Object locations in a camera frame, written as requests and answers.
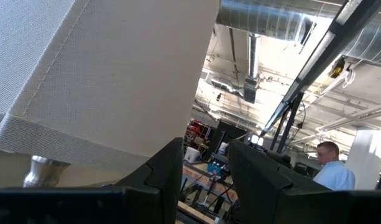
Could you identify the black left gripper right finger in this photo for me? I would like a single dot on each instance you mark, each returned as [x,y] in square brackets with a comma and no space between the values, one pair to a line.
[258,186]

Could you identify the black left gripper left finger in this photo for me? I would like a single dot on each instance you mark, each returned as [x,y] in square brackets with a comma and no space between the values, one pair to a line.
[156,186]

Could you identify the wooden background workbench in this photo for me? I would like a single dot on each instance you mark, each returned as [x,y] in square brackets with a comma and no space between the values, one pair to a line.
[196,177]

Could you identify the white plastic container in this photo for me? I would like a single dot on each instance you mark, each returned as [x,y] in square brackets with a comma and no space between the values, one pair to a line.
[192,155]

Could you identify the teal box on workbench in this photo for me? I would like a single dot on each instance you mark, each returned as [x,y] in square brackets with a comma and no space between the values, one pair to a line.
[213,168]

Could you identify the black background panel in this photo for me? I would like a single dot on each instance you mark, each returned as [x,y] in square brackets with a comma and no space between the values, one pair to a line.
[222,137]

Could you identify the red storage shelf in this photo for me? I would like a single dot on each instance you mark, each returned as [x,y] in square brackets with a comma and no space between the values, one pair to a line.
[194,130]

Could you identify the person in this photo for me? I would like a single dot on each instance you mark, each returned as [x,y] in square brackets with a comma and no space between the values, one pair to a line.
[334,177]

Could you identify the white shade silver table lamp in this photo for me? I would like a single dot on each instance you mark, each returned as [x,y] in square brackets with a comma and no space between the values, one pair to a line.
[100,77]

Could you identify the white ceiling pipe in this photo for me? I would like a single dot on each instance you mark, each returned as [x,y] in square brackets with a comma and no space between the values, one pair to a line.
[364,115]

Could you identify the yellow ceiling plug box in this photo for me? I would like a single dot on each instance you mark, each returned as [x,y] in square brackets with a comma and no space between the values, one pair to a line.
[337,68]

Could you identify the silver vertical duct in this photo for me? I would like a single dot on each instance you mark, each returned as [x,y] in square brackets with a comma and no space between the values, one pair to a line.
[254,62]

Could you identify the black aluminium rig frame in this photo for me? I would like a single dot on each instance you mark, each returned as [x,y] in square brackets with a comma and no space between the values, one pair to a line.
[317,62]

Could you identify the large silver ceiling duct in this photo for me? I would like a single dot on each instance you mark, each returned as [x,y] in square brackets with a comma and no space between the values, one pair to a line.
[261,18]

